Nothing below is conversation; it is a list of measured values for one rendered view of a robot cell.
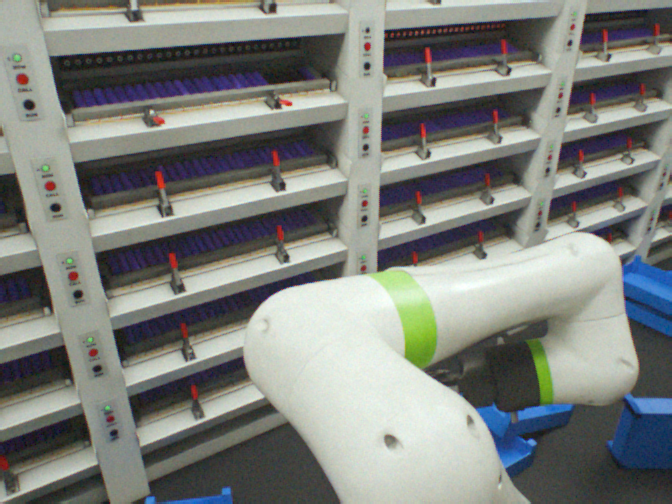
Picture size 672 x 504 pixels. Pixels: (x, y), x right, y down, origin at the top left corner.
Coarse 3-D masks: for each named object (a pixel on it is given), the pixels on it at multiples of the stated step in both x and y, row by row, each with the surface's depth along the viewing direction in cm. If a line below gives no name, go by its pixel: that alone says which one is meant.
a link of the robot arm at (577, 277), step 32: (512, 256) 69; (544, 256) 70; (576, 256) 71; (608, 256) 73; (448, 288) 59; (480, 288) 62; (512, 288) 64; (544, 288) 67; (576, 288) 70; (608, 288) 72; (448, 320) 58; (480, 320) 61; (512, 320) 65; (576, 320) 73; (448, 352) 60
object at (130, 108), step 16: (320, 80) 130; (192, 96) 116; (208, 96) 117; (224, 96) 119; (240, 96) 121; (256, 96) 123; (80, 112) 106; (96, 112) 107; (112, 112) 109; (128, 112) 110; (176, 112) 113
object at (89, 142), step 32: (128, 64) 118; (160, 64) 121; (192, 64) 125; (320, 64) 136; (64, 96) 113; (320, 96) 130; (96, 128) 107; (128, 128) 108; (160, 128) 110; (192, 128) 113; (224, 128) 117; (256, 128) 121
